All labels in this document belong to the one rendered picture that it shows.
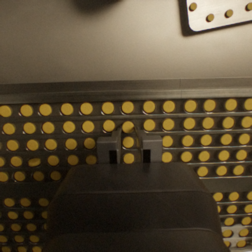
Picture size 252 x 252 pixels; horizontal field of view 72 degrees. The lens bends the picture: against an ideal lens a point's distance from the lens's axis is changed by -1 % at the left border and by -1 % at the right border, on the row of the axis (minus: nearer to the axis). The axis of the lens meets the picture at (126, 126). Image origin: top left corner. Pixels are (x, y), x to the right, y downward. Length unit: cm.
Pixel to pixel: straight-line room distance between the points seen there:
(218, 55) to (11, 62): 35
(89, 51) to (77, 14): 6
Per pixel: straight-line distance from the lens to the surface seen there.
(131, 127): 16
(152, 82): 16
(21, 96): 18
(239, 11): 37
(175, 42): 32
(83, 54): 32
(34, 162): 19
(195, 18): 34
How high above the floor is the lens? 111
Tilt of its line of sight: 74 degrees down
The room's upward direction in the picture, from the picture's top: 178 degrees clockwise
